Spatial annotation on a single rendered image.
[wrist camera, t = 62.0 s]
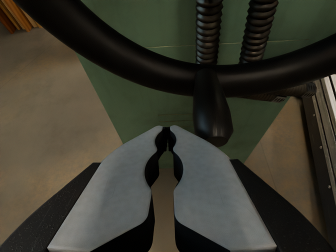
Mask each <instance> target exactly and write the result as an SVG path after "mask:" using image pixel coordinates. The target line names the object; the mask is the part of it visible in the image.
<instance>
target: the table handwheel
mask: <svg viewBox="0 0 336 252"><path fill-rule="evenodd" d="M12 1H14V2H15V3H16V4H17V5H18V6H19V7H20V8H21V9H22V10H23V11H24V12H26V13H27V14H28V15H29V16H30V17H31V18H32V19H33V20H34V21H36V22H37V23H38V24H39V25H41V26H42V27H43V28H44V29H45V30H47V31H48V32H49V33H50V34H52V35H53V36H54V37H56V38H57V39H58V40H59V41H61V42H62V43H63V44H65V45H66V46H68V47H69V48H71V49H72V50H73V51H75V52H76V53H78V54H79V55H81V56H83V57H84V58H86V59H87V60H89V61H91V62H92V63H94V64H96V65H98V66H99V67H101V68H103V69H105V70H107V71H109V72H111V73H113V74H115V75H117V76H119V77H121V78H123V79H126V80H128V81H131V82H133V83H136V84H138V85H141V86H144V87H147V88H151V89H154V90H157V91H161V92H165V93H170V94H175V95H181V96H188V97H193V96H194V86H195V75H196V73H197V72H198V71H199V70H201V69H204V68H210V69H213V70H215V72H216V74H217V78H218V80H219V82H220V84H221V87H222V89H223V92H224V95H225V98H236V97H246V96H254V95H261V94H266V93H272V92H276V91H281V90H285V89H289V88H293V87H297V86H300V85H304V84H307V83H310V82H314V81H317V80H320V79H323V78H326V77H328V76H331V75H334V74H336V33H334V34H332V35H330V36H328V37H326V38H324V39H322V40H319V41H317V42H315V43H312V44H310V45H307V46H305V47H302V48H300V49H297V50H294V51H291V52H288V53H285V54H282V55H279V56H275V57H271V58H268V59H263V60H259V61H253V62H247V63H240V64H227V65H209V64H198V63H191V62H186V61H181V60H177V59H173V58H170V57H167V56H164V55H161V54H158V53H156V52H153V51H151V50H149V49H147V48H145V47H143V46H141V45H139V44H137V43H135V42H133V41H132V40H130V39H128V38H127V37H125V36H123V35H122V34H120V33H119V32H117V31H116V30H115V29H113V28H112V27H111V26H109V25H108V24H107V23H105V22H104V21H103V20H102V19H100V18H99V17H98V16H97V15H96V14H95V13H93V12H92V11H91V10H90V9H89V8H88V7H87V6H86V5H85V4H84V3H83V2H82V1H81V0H12Z"/></svg>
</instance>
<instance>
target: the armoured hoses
mask: <svg viewBox="0 0 336 252"><path fill-rule="evenodd" d="M195 1H196V3H197V5H196V6H195V9H196V11H197V12H196V14H195V16H196V21H195V23H196V27H195V30H196V34H195V36H196V40H195V42H196V45H195V48H196V51H195V53H196V56H195V58H196V61H195V63H196V64H203V65H217V63H218V61H217V59H218V53H219V50H218V48H219V42H220V39H219V37H220V35H221V34H220V30H221V25H220V24H221V22H222V20H221V16H222V15H223V13H222V11H221V10H222V9H223V7H224V6H223V4H222V2H223V0H195ZM248 4H249V6H250V7H249V9H248V10H247V12H248V15H247V17H246V20H247V22H246V23H245V27H246V28H245V30H244V36H243V41H242V47H241V52H240V58H239V63H238V64H243V63H250V62H256V61H260V60H263V56H264V52H265V50H266V48H265V47H266V46H267V41H268V39H269V36H268V35H269V34H270V32H271V30H270V29H271V27H272V25H273V24H272V22H273V20H274V18H275V17H274V14H275V13H276V11H277V10H276V7H277V6H278V4H279V1H278V0H250V2H249V3H248ZM316 92H317V87H316V84H315V83H312V82H309V83H306V84H303V85H299V86H295V87H292V88H288V89H284V90H279V91H275V92H270V93H264V94H258V95H251V96H242V97H237V98H244V99H250V100H259V101H267V102H273V103H281V102H282V101H284V100H285V99H286V98H287V96H290V97H301V98H310V97H312V96H314V94H315V93H316Z"/></svg>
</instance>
